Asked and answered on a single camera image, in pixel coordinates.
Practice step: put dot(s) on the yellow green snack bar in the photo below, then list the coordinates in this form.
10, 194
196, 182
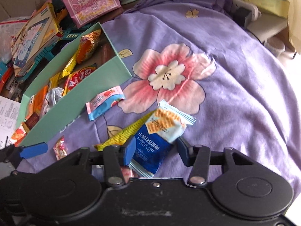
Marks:
119, 136

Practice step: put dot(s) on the white power strip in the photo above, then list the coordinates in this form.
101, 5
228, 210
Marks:
244, 13

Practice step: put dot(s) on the clear orange cracker packet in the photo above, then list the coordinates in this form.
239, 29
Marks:
30, 107

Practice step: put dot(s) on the dark red Surely Love packet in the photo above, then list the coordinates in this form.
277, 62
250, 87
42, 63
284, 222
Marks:
31, 122

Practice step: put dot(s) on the mint green cardboard box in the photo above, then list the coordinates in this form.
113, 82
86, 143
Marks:
112, 73

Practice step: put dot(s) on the pink blue wafer packet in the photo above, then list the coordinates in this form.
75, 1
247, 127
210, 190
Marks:
103, 102

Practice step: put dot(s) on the teal toy track bridge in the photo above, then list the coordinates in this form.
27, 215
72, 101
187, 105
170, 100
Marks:
8, 78

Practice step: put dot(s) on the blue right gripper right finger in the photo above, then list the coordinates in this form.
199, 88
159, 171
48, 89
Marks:
186, 151

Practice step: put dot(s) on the small flowery candy packet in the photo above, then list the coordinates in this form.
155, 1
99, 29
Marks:
60, 149

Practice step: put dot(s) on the silver white snack packet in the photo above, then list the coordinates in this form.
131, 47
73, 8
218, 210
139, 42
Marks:
50, 100

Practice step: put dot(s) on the purple floral cloth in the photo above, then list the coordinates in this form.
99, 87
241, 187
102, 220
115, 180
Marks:
191, 54

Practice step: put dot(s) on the orange Winsun snack packet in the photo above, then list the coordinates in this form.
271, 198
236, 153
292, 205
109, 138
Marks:
39, 99

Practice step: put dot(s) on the small red-edged candy packet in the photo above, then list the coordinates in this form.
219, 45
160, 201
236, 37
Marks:
128, 173

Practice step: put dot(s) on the orange chips snack bag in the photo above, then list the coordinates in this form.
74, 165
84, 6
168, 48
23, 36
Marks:
87, 46

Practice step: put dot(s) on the red Skittles bag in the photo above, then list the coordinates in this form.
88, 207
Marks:
76, 77

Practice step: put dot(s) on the drawing mat toy box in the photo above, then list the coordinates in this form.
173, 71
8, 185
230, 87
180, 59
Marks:
41, 31

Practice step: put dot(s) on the blue sea salt cracker packet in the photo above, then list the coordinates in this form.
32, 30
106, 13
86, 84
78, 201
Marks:
156, 137

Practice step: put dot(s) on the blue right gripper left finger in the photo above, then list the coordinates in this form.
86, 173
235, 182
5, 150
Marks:
127, 151

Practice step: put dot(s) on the yellow gold long snack bag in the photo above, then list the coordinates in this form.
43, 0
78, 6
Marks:
69, 67

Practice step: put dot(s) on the white printed instruction sheet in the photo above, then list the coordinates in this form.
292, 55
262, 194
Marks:
9, 111

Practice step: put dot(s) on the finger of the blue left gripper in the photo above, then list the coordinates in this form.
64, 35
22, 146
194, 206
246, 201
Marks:
28, 152

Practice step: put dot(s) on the orange red long snack packet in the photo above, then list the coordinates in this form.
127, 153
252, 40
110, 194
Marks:
18, 135

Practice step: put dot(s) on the yellow barcode snack bar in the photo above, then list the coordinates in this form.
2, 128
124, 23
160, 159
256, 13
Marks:
53, 81

